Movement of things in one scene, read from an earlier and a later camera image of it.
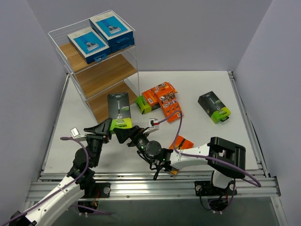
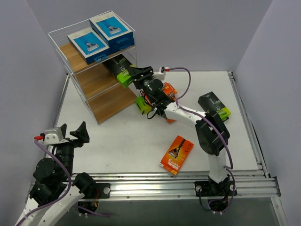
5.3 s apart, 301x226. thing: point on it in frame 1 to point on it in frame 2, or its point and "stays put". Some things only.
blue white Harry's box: x=111 y=28 stays put
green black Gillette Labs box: x=214 y=107 stays put
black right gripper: x=134 y=136 to x=143 y=76
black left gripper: x=94 y=135 to x=71 y=141
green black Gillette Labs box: x=119 y=110 to x=120 y=66
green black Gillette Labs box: x=142 y=105 stays put
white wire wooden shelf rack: x=99 y=53 stays put
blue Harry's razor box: x=92 y=47 stays put
